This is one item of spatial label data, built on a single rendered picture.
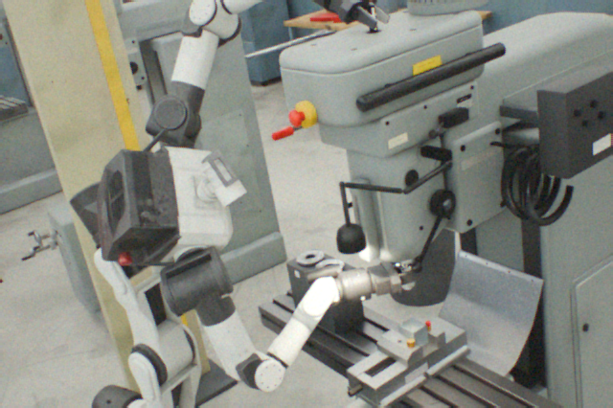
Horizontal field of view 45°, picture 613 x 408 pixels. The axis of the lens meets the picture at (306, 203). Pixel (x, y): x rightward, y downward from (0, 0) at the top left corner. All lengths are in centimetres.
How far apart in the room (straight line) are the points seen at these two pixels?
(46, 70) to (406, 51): 187
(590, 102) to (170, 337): 131
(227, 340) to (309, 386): 195
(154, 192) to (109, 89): 157
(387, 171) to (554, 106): 40
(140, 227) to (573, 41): 125
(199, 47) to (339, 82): 48
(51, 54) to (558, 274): 211
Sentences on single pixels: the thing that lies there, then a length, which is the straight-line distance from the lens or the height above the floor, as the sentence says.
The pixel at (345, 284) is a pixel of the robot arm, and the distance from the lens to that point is 195.
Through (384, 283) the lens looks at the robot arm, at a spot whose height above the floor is 125.
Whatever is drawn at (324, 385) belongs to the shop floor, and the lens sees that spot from 373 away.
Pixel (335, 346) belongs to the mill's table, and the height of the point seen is 94.
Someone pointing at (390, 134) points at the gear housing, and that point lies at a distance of 170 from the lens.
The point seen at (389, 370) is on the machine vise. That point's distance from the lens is 207.
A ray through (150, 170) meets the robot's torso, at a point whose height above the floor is 168.
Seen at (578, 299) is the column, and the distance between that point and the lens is 232.
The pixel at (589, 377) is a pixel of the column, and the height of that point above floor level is 71.
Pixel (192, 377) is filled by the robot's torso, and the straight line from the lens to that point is 239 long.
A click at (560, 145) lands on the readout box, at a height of 160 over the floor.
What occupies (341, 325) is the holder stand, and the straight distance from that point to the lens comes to 236.
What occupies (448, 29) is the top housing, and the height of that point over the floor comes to 187.
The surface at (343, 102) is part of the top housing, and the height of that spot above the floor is 179.
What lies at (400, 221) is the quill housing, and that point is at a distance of 183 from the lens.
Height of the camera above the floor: 224
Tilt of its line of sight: 23 degrees down
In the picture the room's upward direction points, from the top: 10 degrees counter-clockwise
